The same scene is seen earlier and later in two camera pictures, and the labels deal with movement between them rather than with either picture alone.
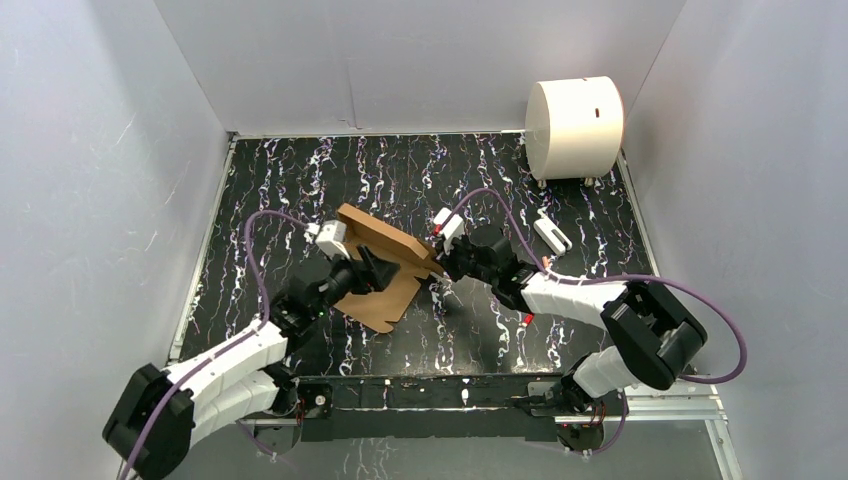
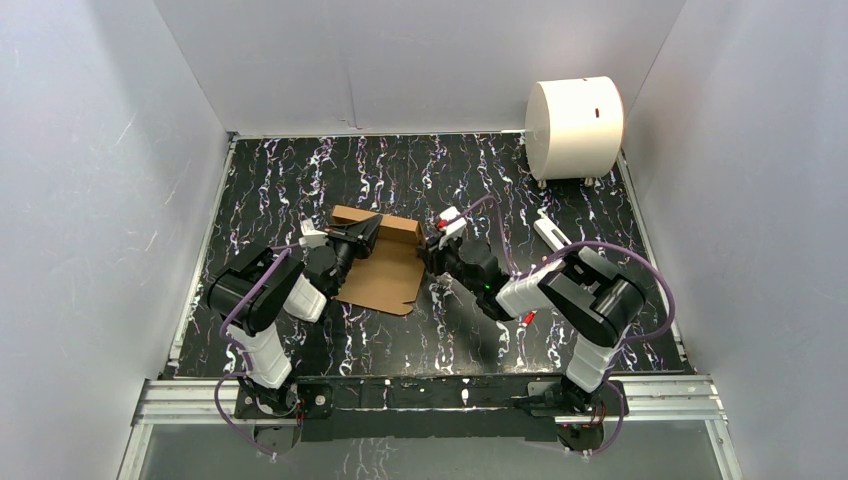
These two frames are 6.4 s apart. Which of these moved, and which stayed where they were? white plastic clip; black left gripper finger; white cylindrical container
Moved: black left gripper finger
Stayed: white plastic clip; white cylindrical container
